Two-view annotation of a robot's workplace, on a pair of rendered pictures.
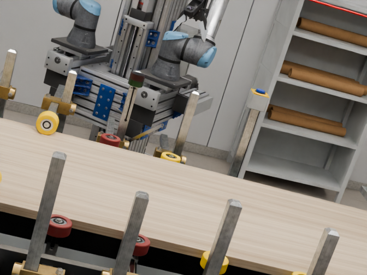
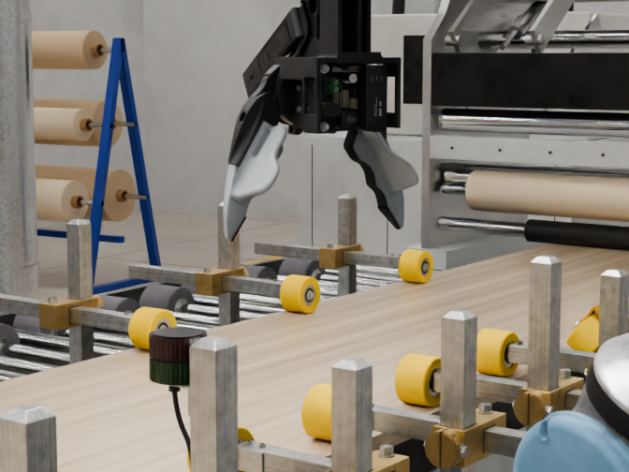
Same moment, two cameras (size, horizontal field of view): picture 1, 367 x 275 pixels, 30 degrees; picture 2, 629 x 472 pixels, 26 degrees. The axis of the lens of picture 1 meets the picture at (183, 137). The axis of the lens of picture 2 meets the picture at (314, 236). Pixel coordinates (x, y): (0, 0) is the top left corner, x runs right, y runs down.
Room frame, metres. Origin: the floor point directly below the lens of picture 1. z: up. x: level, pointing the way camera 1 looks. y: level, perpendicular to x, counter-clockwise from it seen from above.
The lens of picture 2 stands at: (3.74, -0.63, 1.46)
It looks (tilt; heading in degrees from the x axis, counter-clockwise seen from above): 8 degrees down; 135
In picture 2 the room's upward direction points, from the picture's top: straight up
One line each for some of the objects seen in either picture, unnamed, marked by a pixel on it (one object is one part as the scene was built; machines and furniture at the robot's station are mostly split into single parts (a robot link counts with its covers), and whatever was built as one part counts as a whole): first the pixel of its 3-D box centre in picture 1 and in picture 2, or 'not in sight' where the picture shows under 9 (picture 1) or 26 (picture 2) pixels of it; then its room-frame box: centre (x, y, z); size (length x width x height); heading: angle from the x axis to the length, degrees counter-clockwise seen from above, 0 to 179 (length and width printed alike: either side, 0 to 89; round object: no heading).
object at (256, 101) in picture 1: (257, 101); not in sight; (2.79, -0.25, 1.18); 0.07 x 0.07 x 0.08; 9
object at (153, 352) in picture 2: (137, 76); (178, 344); (2.67, 0.25, 1.16); 0.06 x 0.06 x 0.02
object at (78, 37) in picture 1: (82, 34); not in sight; (3.50, 0.66, 1.09); 0.15 x 0.15 x 0.10
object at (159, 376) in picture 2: (135, 82); (178, 367); (2.67, 0.25, 1.14); 0.06 x 0.06 x 0.02
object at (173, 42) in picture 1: (175, 45); not in sight; (3.36, 0.18, 1.21); 0.13 x 0.12 x 0.14; 80
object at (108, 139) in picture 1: (107, 149); not in sight; (2.60, 0.28, 0.85); 0.08 x 0.08 x 0.11
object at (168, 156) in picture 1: (167, 167); not in sight; (2.59, 0.02, 0.85); 0.08 x 0.08 x 0.11
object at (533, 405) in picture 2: not in sight; (548, 400); (2.59, 1.02, 0.95); 0.13 x 0.06 x 0.05; 99
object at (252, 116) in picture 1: (238, 156); not in sight; (2.79, -0.25, 0.93); 0.05 x 0.04 x 0.45; 99
